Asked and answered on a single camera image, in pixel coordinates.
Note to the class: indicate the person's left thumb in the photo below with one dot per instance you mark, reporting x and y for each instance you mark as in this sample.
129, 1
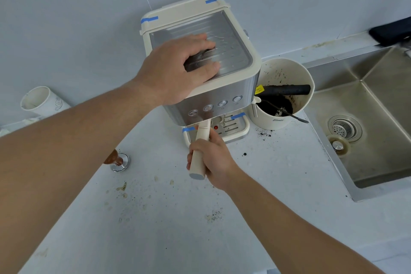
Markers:
205, 71

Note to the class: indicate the white plastic pipe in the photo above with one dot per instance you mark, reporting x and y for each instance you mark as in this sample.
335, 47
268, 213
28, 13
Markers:
41, 100

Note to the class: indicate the person's left forearm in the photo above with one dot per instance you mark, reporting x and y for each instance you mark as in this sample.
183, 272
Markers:
64, 161

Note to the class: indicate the stainless steel sink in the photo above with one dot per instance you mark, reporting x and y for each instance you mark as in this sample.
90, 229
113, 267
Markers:
375, 116

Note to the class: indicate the person's right hand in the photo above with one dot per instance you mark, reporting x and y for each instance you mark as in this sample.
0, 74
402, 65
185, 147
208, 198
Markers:
218, 164

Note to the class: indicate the person's right thumb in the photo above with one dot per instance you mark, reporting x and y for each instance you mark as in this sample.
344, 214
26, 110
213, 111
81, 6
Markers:
215, 138

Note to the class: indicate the metal spoon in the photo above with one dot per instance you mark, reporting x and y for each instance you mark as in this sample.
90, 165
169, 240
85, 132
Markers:
290, 114

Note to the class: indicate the person's left hand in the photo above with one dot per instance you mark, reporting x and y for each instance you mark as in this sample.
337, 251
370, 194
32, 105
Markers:
163, 68

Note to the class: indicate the cream knock box bin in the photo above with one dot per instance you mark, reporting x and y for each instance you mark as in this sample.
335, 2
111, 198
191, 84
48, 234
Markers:
289, 70

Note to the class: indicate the sink drain strainer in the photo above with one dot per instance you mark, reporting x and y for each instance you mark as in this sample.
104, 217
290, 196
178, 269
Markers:
344, 127

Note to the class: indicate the black knock bar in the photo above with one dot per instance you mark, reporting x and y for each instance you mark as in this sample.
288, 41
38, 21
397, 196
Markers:
284, 89

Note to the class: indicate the used coffee grounds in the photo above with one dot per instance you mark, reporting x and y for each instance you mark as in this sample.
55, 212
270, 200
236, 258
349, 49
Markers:
276, 103

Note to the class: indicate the person's right forearm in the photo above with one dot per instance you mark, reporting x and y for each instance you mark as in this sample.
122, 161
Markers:
289, 228

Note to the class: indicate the black flat object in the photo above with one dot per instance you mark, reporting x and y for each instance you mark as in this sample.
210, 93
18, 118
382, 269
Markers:
390, 33

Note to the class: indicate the sink drain plug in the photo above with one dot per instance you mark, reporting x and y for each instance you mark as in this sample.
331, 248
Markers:
338, 146

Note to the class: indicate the cream and steel espresso machine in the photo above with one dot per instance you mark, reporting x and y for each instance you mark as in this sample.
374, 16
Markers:
239, 42

